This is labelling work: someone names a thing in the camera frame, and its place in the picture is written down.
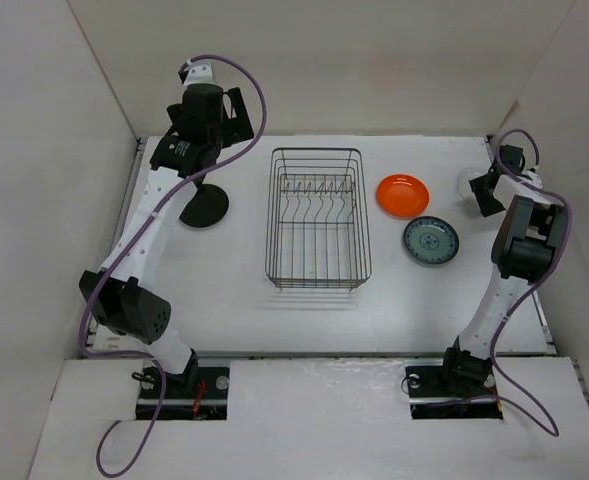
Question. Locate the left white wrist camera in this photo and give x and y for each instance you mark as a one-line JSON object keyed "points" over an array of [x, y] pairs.
{"points": [[196, 73]]}

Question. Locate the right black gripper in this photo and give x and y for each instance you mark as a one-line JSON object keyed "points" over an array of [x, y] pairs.
{"points": [[488, 207]]}

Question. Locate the orange plate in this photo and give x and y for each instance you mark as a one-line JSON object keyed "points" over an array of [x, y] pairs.
{"points": [[402, 195]]}

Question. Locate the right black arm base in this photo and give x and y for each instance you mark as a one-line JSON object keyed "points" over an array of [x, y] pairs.
{"points": [[433, 398]]}

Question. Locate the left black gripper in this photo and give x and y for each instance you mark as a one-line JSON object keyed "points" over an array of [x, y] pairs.
{"points": [[236, 128]]}

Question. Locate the black plate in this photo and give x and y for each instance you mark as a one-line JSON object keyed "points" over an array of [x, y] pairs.
{"points": [[209, 205]]}

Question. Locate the grey wire dish rack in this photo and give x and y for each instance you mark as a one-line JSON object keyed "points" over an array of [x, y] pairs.
{"points": [[317, 223]]}

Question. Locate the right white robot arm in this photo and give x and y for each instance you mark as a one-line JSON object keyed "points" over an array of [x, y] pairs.
{"points": [[527, 246]]}

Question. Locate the clear glass plate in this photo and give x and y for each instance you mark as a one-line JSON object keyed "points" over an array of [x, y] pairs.
{"points": [[464, 178]]}

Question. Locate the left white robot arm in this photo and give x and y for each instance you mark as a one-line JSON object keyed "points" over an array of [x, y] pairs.
{"points": [[120, 294]]}

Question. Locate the blue patterned plate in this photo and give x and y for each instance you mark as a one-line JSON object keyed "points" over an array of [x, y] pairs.
{"points": [[431, 240]]}

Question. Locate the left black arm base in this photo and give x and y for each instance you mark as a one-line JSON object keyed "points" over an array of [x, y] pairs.
{"points": [[206, 401]]}

